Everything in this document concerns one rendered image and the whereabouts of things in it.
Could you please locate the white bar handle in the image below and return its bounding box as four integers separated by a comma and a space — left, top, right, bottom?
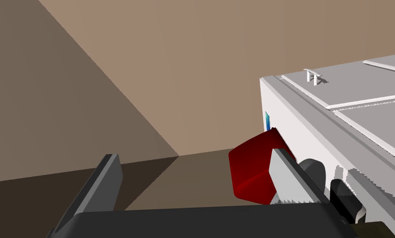
303, 68, 322, 86

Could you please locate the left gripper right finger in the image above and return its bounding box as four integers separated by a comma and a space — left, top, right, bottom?
268, 148, 331, 205

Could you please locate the white cabinet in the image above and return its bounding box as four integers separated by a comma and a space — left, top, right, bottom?
259, 49, 395, 238

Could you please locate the grey cabinet door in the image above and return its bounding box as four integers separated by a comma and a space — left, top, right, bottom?
362, 52, 395, 75
334, 99, 395, 167
281, 61, 395, 110

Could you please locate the red box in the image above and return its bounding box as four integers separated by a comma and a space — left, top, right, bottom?
228, 127, 297, 205

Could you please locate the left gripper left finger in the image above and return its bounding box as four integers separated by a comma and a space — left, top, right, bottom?
53, 154, 124, 233

